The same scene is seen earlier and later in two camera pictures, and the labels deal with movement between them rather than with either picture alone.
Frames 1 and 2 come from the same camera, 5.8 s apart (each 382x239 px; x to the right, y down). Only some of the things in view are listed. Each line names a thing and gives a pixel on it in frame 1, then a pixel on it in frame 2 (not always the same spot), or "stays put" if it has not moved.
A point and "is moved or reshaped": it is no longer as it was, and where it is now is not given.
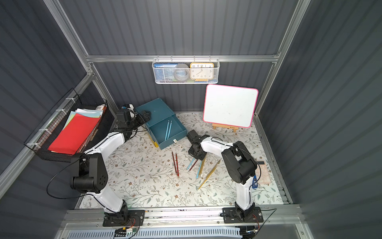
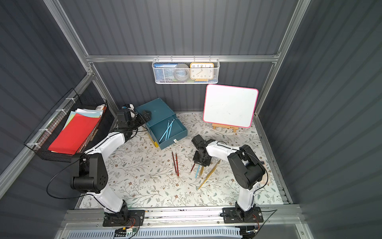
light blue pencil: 166,130 stays put
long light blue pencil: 169,130 is moved or reshaped
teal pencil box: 163,126 stays put
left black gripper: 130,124 stays put
